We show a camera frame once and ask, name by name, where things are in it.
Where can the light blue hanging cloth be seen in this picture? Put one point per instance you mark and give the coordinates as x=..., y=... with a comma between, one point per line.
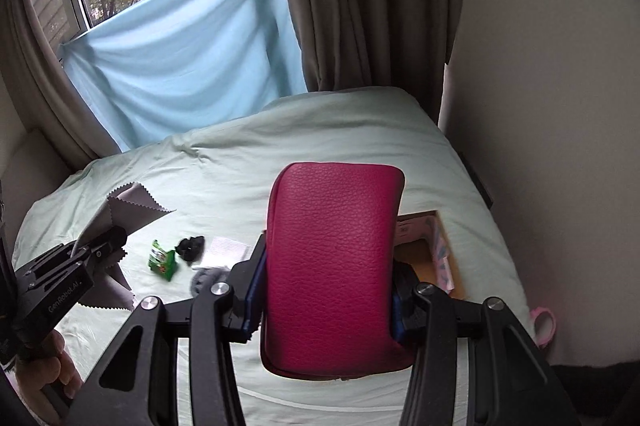
x=163, y=67

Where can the green wet wipes pack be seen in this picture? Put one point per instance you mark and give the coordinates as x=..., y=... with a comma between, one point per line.
x=162, y=262

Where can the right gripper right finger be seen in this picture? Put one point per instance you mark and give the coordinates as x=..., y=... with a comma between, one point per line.
x=473, y=361

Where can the grey fuzzy sock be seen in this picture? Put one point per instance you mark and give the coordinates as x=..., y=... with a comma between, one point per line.
x=204, y=279

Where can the cardboard box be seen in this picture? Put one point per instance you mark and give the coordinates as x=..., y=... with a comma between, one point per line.
x=422, y=241

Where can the pale green bed sheet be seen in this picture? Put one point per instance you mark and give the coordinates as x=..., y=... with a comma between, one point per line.
x=218, y=180

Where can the magenta leather pouch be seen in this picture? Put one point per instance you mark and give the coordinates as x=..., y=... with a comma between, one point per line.
x=329, y=262

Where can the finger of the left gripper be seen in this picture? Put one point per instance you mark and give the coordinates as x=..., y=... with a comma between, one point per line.
x=106, y=249

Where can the brown curtain left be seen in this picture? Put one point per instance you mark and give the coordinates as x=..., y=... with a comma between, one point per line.
x=43, y=95

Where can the grey microfiber cloth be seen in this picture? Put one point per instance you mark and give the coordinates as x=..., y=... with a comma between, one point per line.
x=131, y=207

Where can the person's left hand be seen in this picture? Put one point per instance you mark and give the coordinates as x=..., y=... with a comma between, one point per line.
x=55, y=365

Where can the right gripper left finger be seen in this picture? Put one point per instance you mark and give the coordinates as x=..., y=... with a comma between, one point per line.
x=135, y=382

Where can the pink object beside bed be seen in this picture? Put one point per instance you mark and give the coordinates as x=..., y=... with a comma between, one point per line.
x=544, y=322

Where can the black hair scrunchie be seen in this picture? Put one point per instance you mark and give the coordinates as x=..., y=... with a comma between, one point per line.
x=191, y=249

